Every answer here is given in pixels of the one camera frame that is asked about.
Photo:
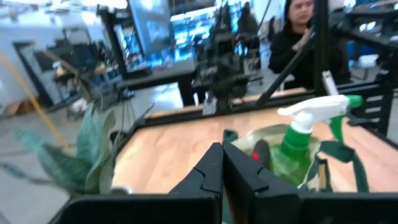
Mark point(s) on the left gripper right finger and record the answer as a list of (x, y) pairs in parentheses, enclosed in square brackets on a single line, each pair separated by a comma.
[(245, 186)]

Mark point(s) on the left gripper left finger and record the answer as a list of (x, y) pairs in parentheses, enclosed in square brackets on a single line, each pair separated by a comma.
[(211, 174)]

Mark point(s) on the brown cardboard box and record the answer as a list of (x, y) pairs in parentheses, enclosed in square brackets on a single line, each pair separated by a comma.
[(21, 107)]

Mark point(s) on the grey desk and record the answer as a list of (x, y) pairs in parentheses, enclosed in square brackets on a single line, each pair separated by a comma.
[(161, 73)]

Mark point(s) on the person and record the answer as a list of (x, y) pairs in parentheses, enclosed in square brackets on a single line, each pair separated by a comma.
[(286, 53)]

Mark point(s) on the person's hand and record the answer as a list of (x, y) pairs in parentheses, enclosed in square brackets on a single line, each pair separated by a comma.
[(301, 40)]

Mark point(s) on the potted snake plant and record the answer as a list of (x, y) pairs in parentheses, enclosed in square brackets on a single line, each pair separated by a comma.
[(90, 155)]

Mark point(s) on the black metal table frame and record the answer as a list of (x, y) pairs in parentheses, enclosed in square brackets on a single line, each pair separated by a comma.
[(321, 46)]

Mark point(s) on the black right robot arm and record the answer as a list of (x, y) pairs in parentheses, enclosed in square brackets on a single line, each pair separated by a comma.
[(224, 68)]

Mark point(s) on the green spray bottle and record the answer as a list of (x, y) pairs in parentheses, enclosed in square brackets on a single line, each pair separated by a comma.
[(311, 109)]

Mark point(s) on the beige green gardening bag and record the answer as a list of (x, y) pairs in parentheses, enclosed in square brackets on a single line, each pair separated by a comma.
[(342, 152)]

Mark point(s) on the red black garden glove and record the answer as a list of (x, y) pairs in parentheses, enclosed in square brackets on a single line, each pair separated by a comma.
[(262, 149)]

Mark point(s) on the blue lit display screen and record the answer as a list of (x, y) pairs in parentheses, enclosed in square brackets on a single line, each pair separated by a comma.
[(192, 31)]

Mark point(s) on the computer monitor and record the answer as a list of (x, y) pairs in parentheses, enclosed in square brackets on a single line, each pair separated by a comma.
[(152, 28)]

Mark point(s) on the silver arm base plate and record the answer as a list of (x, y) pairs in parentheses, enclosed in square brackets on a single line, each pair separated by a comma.
[(210, 105)]

